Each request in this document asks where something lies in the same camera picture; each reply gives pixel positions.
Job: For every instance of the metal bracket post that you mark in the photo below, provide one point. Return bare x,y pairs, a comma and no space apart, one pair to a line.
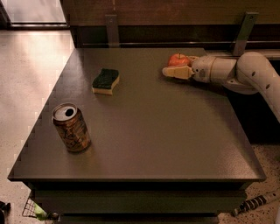
112,31
246,28

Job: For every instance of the right metal bracket post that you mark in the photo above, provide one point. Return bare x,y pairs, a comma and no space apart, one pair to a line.
246,28

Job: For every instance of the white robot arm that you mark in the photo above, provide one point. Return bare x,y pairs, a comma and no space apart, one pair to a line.
249,74

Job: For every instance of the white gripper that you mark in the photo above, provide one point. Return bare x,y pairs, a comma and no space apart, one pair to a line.
202,68

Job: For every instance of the brown soda can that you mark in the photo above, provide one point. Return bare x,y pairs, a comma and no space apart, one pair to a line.
69,122

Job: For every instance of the black white striped tool handle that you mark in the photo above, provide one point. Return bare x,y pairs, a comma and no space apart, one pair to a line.
258,201

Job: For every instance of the left metal bracket post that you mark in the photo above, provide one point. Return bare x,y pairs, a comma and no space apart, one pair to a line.
112,31

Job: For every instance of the red apple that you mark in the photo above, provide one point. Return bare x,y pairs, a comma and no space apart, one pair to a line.
178,59

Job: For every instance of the green and yellow sponge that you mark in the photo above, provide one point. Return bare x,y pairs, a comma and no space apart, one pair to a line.
105,81

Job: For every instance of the horizontal metal rail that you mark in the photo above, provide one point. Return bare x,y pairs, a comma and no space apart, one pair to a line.
261,44

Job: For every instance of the wire basket with green item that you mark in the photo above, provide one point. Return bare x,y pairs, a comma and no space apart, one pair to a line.
33,210

